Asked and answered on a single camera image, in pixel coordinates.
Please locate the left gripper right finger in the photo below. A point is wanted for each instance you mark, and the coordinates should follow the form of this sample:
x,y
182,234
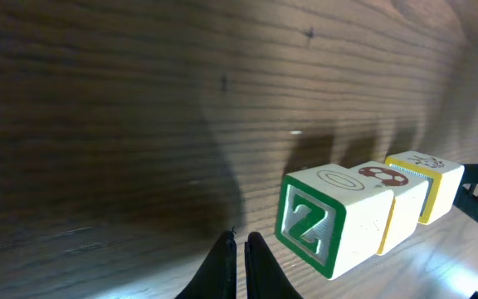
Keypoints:
x,y
264,277

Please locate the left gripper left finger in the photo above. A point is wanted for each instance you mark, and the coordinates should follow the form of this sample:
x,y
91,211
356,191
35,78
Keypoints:
x,y
216,278

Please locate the white block letter M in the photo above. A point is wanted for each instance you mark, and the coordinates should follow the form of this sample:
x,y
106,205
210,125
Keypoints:
x,y
444,178

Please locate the white block soccer ball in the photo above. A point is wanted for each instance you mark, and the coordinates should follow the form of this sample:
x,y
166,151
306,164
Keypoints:
x,y
409,194

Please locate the white block green Z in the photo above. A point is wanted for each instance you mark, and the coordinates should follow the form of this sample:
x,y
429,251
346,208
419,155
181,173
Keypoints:
x,y
332,217

